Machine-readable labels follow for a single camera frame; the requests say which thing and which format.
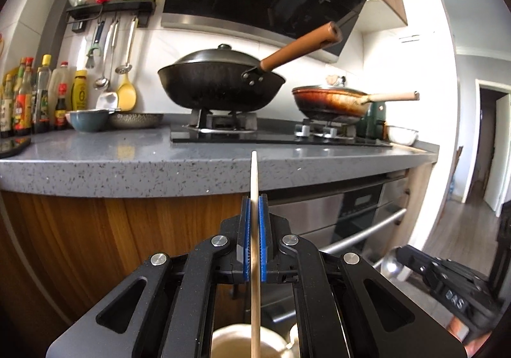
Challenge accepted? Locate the green kettle appliance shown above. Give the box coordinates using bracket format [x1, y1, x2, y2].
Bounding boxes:
[356, 102, 386, 140]

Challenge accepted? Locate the white bowl on counter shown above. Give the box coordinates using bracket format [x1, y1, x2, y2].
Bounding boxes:
[387, 125, 418, 146]

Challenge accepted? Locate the blue ceramic bowl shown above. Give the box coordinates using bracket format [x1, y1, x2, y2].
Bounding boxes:
[66, 109, 110, 132]

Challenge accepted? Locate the hanging metal ladle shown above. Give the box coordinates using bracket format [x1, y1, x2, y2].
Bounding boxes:
[93, 19, 118, 90]

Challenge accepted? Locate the yellow mustard bottle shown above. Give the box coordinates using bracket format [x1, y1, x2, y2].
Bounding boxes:
[71, 69, 88, 111]

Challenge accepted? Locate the brown frying pan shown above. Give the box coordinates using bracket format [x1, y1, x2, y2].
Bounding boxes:
[292, 86, 420, 125]

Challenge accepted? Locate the black wall spice shelf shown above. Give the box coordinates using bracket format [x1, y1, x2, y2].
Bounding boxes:
[67, 0, 156, 20]

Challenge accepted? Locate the black wok with lid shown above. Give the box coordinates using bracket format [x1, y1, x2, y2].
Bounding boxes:
[158, 22, 342, 113]

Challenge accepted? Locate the person right hand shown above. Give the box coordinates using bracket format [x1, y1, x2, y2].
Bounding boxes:
[446, 317, 491, 357]

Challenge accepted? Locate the wooden cabinet door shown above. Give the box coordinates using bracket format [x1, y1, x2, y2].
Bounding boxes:
[1, 191, 242, 356]

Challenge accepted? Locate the red cap sauce bottle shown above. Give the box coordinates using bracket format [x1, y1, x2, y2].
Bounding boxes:
[54, 82, 68, 130]

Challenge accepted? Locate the cream ceramic double utensil holder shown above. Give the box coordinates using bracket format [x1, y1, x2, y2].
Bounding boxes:
[210, 324, 300, 357]

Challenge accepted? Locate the wooden chopstick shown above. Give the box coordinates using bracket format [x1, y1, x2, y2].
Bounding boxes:
[249, 151, 261, 358]

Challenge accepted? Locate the stainless steel built-in oven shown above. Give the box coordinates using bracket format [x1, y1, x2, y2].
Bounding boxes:
[255, 169, 412, 323]

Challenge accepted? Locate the silver metal spoon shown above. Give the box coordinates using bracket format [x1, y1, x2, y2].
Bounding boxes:
[379, 245, 411, 280]

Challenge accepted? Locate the gas stove top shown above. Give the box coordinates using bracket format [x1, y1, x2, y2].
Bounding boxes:
[167, 110, 391, 148]

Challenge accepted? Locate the grey speckled countertop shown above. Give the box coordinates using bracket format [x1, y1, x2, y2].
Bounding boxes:
[1, 126, 439, 198]

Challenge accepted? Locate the clear oil bottle yellow cap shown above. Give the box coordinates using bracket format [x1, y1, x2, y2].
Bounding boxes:
[33, 54, 52, 133]

